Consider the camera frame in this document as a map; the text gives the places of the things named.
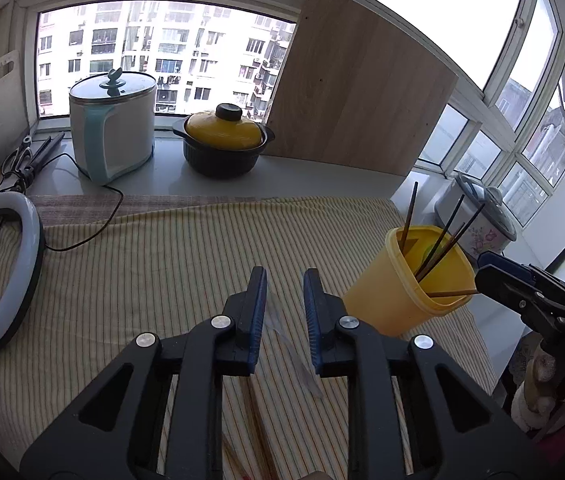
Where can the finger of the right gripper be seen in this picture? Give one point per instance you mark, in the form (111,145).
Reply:
(527,267)
(510,298)

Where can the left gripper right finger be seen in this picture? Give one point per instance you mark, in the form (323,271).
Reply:
(413,412)

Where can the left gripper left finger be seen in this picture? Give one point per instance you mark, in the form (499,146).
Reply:
(155,411)

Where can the black chopstick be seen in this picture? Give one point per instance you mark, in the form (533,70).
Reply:
(453,241)
(420,273)

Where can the clear plastic spoon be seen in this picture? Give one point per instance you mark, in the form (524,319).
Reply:
(274,321)

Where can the green plastic spoon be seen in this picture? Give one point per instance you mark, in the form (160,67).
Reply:
(433,254)

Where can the right gloved hand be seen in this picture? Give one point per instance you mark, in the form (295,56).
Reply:
(540,393)

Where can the floral white rice cooker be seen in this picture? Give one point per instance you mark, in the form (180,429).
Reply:
(493,228)

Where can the yellow plastic bin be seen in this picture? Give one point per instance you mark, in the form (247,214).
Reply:
(387,295)

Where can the striped table cloth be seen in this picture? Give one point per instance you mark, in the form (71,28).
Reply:
(165,265)

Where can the light oak wood board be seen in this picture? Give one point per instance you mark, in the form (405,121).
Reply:
(356,91)

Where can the black scissors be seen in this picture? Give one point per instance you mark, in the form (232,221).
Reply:
(24,163)

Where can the black pot yellow lid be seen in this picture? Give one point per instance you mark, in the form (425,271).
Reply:
(222,144)

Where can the white teal electric cooker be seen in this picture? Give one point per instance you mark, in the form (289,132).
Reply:
(112,123)

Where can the white plastic cutting board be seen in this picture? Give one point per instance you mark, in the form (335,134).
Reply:
(13,121)

